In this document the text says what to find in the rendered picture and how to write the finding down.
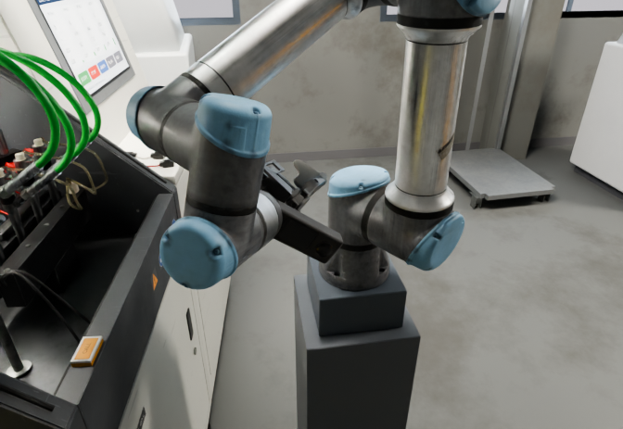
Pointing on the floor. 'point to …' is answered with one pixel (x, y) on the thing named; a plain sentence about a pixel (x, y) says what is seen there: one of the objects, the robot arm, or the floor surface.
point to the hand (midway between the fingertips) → (311, 195)
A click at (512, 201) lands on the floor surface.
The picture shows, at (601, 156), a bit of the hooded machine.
